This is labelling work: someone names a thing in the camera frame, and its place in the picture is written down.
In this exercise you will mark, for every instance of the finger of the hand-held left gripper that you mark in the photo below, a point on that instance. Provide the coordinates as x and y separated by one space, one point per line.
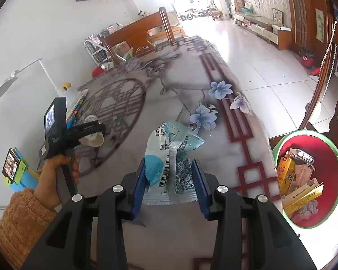
84 133

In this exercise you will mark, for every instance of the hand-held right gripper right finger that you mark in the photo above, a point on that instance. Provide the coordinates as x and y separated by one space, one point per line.
198 185

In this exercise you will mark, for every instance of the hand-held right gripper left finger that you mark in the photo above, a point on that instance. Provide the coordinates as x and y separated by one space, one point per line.
139 185

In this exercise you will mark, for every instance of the torn white paper cup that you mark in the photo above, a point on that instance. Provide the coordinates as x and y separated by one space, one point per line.
94 142

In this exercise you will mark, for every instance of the blue white snack packet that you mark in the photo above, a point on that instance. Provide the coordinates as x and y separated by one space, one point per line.
169 152

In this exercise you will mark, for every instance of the yellow snack box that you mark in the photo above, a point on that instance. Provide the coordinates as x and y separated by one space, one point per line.
286 175

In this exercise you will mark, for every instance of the yellow carton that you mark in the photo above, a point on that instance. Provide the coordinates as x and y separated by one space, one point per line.
304 197

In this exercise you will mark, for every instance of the white pink printed bag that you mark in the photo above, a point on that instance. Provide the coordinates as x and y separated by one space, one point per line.
305 174

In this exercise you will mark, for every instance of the white paper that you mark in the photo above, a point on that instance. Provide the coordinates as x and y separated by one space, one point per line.
308 209

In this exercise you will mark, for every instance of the red basin green rim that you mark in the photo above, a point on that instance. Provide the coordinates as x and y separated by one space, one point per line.
326 202

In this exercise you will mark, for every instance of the person's left forearm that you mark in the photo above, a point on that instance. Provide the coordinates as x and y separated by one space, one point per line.
19 225

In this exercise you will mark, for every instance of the person's left hand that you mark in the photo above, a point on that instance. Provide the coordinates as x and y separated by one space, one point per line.
48 182

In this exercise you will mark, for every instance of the blue picture book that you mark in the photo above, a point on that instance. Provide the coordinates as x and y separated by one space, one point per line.
77 109

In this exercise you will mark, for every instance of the yellow round object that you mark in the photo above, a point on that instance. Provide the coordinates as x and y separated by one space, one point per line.
67 86

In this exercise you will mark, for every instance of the smartphone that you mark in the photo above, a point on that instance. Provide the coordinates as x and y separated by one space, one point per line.
11 166

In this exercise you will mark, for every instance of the blue plastic phone stand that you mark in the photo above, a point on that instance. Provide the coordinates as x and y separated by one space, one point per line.
25 185

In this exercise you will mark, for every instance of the red bag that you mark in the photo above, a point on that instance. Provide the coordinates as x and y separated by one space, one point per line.
99 72

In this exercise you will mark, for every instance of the white desk lamp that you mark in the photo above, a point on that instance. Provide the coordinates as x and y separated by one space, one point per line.
4 90

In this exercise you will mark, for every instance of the white bookshelf with books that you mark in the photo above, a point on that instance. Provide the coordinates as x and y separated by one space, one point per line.
94 52

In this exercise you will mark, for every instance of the red floor bin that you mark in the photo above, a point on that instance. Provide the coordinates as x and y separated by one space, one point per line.
307 60

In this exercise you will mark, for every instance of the low television cabinet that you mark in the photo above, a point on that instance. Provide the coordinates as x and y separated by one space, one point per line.
262 28

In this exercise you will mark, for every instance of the framed star picture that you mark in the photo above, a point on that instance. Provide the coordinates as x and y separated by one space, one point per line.
277 17

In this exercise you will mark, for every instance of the bamboo painting panel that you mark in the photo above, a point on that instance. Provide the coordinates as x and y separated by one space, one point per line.
320 24

